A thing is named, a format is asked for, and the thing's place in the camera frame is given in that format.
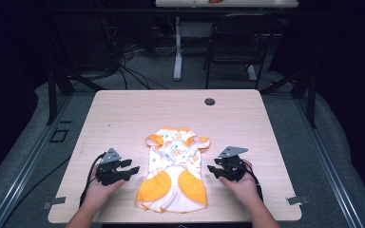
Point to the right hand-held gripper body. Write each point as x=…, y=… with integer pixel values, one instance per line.
x=234, y=167

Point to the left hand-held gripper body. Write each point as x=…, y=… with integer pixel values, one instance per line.
x=107, y=172

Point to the orange and white printed garment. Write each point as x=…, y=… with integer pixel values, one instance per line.
x=174, y=177

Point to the person's left hand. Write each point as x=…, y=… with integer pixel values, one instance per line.
x=99, y=193

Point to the person's right hand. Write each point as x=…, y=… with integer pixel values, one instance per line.
x=245, y=188

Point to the grey round table grommet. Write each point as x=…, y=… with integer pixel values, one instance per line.
x=209, y=102

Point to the white desk leg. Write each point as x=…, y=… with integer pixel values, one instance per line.
x=178, y=50
x=252, y=72

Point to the black folding chair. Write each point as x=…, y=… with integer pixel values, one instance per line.
x=240, y=47

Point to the white background desk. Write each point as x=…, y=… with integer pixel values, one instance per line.
x=234, y=3

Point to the grey metal table bracket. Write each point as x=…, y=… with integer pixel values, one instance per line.
x=297, y=200
x=54, y=201

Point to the aluminium floor rail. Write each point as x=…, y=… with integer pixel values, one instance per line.
x=28, y=161
x=329, y=164

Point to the black metal frame stand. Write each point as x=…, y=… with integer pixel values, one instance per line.
x=55, y=91
x=310, y=95

